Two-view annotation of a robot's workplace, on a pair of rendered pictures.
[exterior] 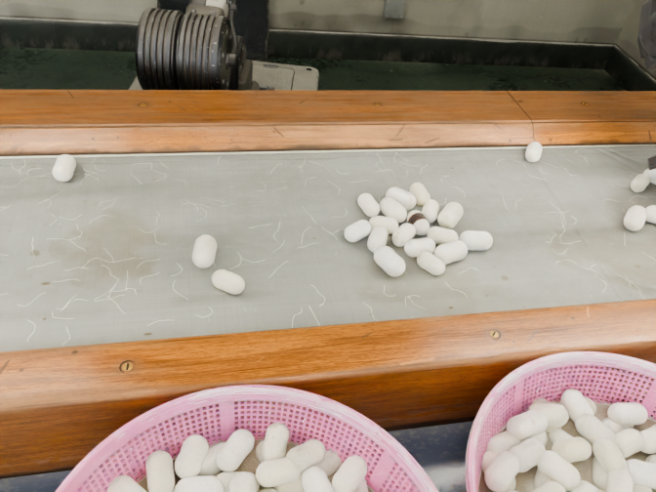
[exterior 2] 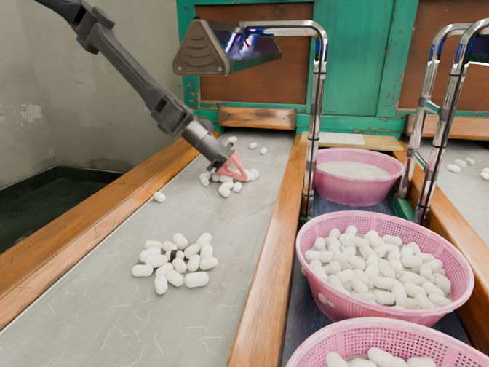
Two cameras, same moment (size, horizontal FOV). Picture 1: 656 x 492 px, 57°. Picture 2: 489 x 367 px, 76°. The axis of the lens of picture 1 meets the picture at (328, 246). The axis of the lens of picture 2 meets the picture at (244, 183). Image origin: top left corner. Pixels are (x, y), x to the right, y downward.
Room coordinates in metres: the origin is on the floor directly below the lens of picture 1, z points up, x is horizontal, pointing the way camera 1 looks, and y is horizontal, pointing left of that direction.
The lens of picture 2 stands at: (0.20, 0.23, 1.08)
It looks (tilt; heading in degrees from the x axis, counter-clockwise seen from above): 24 degrees down; 299
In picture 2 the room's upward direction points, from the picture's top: straight up
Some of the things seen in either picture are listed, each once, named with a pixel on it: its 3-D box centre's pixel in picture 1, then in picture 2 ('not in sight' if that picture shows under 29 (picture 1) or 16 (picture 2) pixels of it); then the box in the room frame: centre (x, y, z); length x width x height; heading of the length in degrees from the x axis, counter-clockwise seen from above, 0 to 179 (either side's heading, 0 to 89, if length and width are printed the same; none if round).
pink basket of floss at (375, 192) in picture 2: not in sight; (351, 176); (0.34, -0.67, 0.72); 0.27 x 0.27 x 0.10
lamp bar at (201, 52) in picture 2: not in sight; (247, 46); (0.56, -0.43, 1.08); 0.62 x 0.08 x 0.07; 106
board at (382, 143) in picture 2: not in sight; (348, 140); (0.40, -0.88, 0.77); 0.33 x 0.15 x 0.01; 16
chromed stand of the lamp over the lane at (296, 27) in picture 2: not in sight; (279, 128); (0.48, -0.45, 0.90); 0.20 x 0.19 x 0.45; 106
